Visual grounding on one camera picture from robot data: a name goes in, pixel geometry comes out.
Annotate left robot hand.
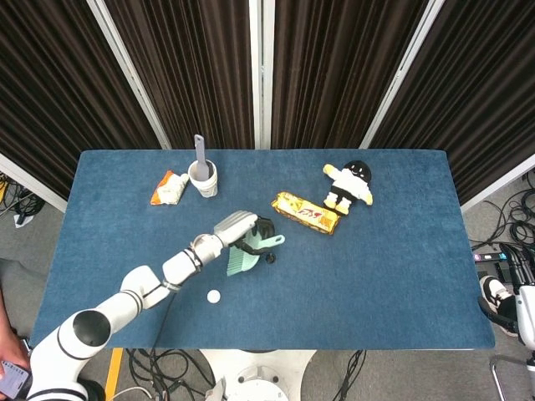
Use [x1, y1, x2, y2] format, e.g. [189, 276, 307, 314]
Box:
[212, 210, 277, 256]

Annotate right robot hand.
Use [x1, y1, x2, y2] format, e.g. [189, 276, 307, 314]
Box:
[477, 274, 520, 338]

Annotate small light green hand broom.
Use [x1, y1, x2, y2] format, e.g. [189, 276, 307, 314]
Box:
[226, 233, 287, 279]

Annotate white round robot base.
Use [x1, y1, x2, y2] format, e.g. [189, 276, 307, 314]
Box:
[198, 348, 318, 401]

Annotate person bare hand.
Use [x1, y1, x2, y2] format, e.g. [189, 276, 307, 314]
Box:
[0, 287, 31, 380]

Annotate stack of white paper cups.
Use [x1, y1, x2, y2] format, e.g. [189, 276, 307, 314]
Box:
[187, 160, 219, 199]

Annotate gold biscuit package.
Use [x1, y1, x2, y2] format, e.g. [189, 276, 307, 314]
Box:
[271, 191, 341, 236]

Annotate crumpled white orange snack bag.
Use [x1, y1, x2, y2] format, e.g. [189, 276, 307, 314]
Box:
[150, 170, 190, 206]

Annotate blue fabric table cover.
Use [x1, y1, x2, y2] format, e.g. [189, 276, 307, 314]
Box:
[28, 149, 497, 351]

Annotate black white plush doll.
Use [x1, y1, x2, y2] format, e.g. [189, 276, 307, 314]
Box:
[322, 160, 375, 216]

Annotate dark brown pleated curtain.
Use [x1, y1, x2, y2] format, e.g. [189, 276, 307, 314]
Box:
[104, 0, 254, 150]
[369, 0, 535, 201]
[272, 0, 430, 150]
[0, 0, 162, 201]

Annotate dark smartphone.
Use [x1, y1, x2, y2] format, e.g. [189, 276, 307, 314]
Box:
[0, 361, 33, 400]

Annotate black cable bundle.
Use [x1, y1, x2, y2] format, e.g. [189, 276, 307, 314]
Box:
[0, 171, 45, 225]
[124, 348, 218, 401]
[467, 166, 535, 254]
[329, 349, 367, 401]

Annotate metal chair frame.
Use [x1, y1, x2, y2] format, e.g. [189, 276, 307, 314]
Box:
[489, 353, 535, 401]

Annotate white metal frame post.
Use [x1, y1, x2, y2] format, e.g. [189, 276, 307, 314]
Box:
[358, 0, 446, 150]
[262, 0, 275, 150]
[249, 0, 263, 150]
[0, 150, 69, 213]
[459, 153, 535, 213]
[85, 0, 173, 150]

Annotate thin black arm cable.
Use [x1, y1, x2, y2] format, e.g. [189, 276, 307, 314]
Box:
[151, 287, 179, 350]

